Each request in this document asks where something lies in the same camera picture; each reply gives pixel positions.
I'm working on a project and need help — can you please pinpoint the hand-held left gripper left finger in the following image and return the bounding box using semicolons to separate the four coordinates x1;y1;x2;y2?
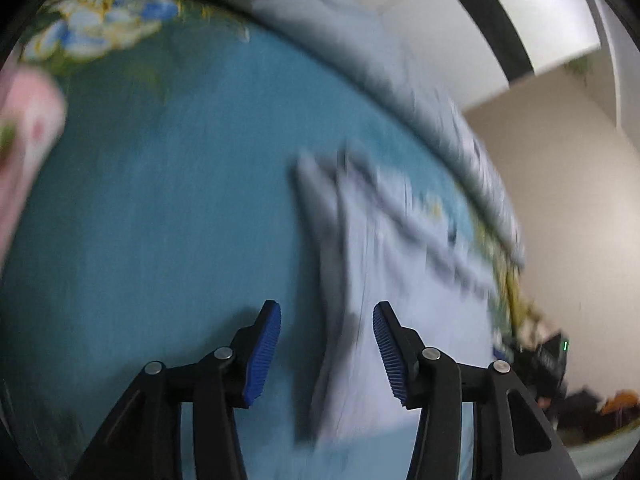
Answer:
70;300;282;480

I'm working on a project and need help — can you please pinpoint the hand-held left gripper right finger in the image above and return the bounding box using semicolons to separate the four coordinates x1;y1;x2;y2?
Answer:
372;301;583;480

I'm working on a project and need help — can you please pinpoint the light blue printed sweatshirt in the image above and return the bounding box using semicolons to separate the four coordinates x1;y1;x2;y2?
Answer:
292;147;507;447

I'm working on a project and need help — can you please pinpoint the dark cloth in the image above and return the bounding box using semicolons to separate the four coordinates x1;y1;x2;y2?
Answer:
549;389;640;445

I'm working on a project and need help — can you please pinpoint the green floral bed sheet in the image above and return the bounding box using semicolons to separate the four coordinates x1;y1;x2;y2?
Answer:
0;0;640;480

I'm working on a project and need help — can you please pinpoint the green potted plant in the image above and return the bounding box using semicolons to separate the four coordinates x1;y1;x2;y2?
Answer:
565;55;594;87

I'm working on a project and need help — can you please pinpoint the light blue floral quilt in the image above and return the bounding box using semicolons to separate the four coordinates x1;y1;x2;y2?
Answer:
179;0;527;267

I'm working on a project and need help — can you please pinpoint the white wardrobe with black band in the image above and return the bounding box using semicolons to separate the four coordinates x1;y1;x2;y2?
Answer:
345;0;601;111

